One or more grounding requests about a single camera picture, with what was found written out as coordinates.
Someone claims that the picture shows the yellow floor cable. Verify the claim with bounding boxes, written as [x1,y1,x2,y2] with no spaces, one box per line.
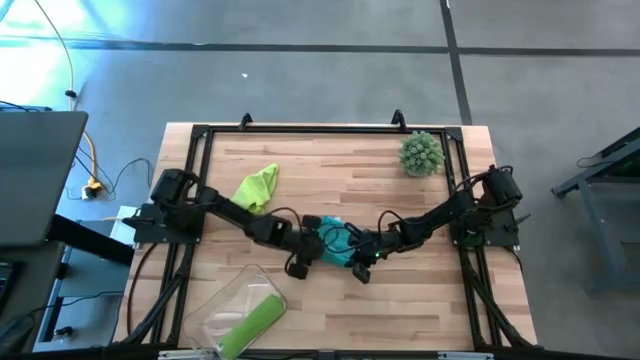
[32,0,101,194]

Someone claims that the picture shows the black floor tape line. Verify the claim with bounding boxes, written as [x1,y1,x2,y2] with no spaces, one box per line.
[0,37,640,56]
[438,0,474,126]

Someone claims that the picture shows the black desk beam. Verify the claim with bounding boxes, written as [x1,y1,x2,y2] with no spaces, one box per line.
[49,213,136,267]

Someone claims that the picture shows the grey side cart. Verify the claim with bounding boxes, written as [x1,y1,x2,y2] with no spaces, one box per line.
[33,219,132,351]

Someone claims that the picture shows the clear plastic basket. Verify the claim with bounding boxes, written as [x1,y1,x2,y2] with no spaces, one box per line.
[182,263,290,360]

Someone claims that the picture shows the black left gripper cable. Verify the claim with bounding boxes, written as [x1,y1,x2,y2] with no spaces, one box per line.
[254,206,304,236]

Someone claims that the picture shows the silver metal bracket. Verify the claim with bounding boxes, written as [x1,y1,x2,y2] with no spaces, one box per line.
[438,351,495,360]
[158,349,216,360]

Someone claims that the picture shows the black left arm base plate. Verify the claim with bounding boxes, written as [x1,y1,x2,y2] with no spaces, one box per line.
[122,202,204,246]

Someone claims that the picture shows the black side desk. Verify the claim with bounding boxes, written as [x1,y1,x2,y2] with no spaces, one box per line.
[0,242,66,351]

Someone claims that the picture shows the grey metal table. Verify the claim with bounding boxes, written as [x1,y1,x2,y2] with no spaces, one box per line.
[551,127,640,292]

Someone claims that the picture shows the black floor cable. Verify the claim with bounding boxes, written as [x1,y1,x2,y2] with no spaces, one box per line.
[74,152,155,199]

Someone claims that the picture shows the lime yellow microfiber towel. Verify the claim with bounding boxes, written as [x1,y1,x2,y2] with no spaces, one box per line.
[230,162,280,216]

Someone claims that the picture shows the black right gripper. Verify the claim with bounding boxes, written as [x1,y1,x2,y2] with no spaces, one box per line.
[344,223,404,285]

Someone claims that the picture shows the yellow power plug strip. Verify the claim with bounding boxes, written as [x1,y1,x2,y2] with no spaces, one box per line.
[81,179,105,201]

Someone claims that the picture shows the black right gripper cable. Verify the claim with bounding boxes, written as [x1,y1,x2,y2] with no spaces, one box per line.
[376,209,407,236]

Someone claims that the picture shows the green microfiber towel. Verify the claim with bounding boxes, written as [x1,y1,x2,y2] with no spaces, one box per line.
[215,293,287,360]

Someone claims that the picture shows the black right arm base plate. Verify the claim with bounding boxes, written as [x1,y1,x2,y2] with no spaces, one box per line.
[449,207,521,249]

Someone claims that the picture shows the black aluminium table frame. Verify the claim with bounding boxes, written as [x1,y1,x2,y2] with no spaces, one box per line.
[113,122,540,351]

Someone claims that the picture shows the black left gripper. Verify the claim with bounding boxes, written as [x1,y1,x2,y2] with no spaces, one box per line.
[279,214,326,280]

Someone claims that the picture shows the white box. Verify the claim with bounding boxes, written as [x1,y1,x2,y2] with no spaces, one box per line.
[108,204,144,246]

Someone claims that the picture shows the teal microfiber towel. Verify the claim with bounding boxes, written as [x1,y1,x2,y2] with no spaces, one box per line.
[317,215,359,269]

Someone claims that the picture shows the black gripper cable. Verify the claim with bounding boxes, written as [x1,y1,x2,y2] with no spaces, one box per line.
[254,206,304,236]
[376,209,407,236]

